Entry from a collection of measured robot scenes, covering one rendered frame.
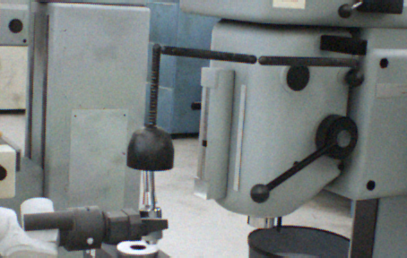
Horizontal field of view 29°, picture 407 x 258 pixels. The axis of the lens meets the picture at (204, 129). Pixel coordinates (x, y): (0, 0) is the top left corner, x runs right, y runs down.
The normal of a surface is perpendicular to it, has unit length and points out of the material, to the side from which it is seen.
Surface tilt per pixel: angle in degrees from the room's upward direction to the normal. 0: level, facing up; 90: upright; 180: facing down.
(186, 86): 90
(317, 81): 90
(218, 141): 90
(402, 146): 90
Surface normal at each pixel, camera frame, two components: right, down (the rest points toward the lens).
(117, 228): 0.29, 0.05
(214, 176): 0.53, 0.18
